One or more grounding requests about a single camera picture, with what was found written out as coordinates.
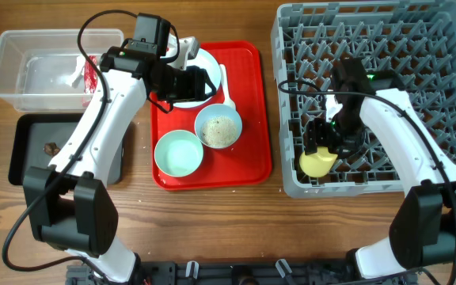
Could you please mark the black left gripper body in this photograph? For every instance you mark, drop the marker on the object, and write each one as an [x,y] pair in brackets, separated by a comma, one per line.
[179,84]

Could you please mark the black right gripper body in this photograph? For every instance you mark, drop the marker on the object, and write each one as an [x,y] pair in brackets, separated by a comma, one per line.
[342,134]

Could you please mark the yellow plastic cup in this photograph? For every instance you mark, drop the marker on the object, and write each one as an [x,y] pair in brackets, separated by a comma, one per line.
[318,164]

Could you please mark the white plastic spoon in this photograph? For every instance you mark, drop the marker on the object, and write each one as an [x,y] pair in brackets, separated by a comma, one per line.
[225,88]

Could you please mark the light blue rice bowl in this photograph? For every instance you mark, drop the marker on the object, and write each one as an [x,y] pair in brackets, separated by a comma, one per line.
[218,126]

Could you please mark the mint green bowl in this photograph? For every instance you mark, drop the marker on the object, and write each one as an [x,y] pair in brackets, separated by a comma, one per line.
[178,153]

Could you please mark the red snack wrapper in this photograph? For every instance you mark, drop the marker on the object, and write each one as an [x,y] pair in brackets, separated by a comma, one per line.
[90,82]

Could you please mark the white wrapper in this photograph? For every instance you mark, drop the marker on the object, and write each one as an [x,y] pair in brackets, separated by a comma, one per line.
[78,71]

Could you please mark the brown food scrap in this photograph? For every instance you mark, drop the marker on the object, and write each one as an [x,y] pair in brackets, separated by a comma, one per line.
[51,149]

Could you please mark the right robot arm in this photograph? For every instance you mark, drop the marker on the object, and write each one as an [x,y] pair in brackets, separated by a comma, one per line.
[423,231]

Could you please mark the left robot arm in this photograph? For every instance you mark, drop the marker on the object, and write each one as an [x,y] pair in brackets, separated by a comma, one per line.
[68,205]

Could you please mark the grey dishwasher rack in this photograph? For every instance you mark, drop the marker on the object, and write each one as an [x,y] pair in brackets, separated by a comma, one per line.
[415,39]

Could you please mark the black waste tray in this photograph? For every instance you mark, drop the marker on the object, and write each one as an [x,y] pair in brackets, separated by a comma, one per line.
[33,131]

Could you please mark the light blue plate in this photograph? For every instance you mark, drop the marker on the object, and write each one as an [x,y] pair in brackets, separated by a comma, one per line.
[206,61]

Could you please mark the red plastic tray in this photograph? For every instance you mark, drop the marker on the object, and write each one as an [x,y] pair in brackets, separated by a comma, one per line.
[249,160]

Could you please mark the clear plastic bin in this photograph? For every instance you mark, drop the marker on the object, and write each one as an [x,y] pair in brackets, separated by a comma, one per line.
[34,65]

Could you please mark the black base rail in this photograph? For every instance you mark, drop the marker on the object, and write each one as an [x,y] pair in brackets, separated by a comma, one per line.
[281,272]

